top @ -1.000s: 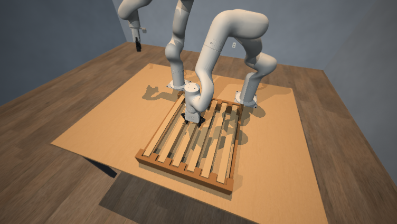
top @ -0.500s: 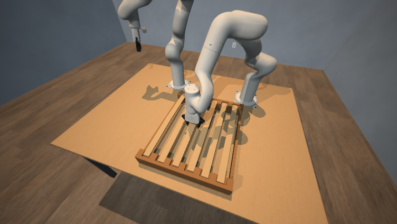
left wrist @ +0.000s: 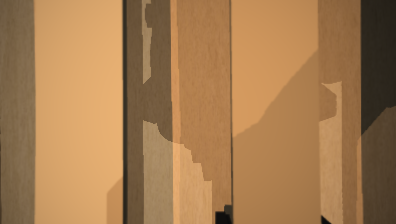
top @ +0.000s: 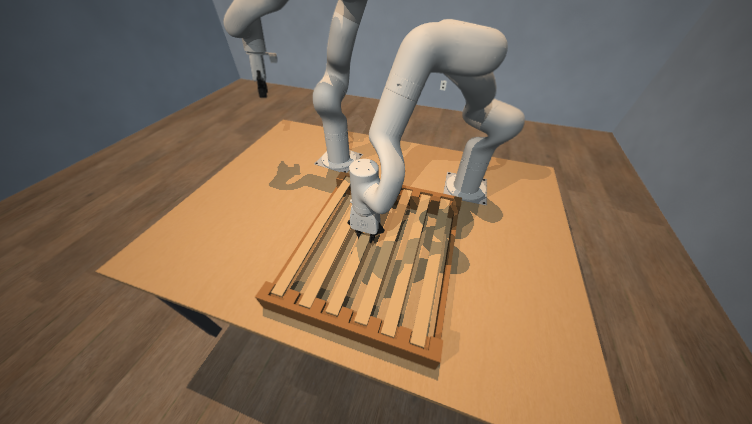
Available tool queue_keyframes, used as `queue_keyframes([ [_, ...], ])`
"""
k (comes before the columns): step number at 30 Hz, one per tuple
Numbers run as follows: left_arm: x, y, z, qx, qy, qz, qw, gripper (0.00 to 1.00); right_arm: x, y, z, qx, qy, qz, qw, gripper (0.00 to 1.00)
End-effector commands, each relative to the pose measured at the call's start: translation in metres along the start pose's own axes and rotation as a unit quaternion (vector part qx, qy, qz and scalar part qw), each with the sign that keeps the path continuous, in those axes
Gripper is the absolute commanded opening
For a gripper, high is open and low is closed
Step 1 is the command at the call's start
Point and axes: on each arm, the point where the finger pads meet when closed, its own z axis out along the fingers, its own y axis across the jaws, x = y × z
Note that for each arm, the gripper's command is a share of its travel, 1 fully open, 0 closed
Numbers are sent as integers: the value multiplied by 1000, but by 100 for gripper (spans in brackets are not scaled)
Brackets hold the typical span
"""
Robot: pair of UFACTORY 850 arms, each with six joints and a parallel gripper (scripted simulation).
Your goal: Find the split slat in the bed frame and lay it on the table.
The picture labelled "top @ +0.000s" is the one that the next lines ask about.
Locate brown wooden bed frame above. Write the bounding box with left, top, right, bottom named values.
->
left=255, top=172, right=462, bottom=370

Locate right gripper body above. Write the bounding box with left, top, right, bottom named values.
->
left=246, top=52, right=265, bottom=82

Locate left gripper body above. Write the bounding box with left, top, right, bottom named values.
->
left=350, top=206, right=381, bottom=234

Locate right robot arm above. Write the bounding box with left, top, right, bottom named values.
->
left=224, top=0, right=368, bottom=169

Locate light wooden bed slat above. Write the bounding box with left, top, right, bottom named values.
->
left=381, top=194, right=430, bottom=338
left=326, top=232, right=370, bottom=316
left=410, top=198, right=450, bottom=348
left=271, top=177, right=350, bottom=297
left=299, top=209, right=351, bottom=309
left=354, top=189, right=412, bottom=326

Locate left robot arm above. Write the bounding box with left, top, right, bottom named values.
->
left=349, top=19, right=525, bottom=214

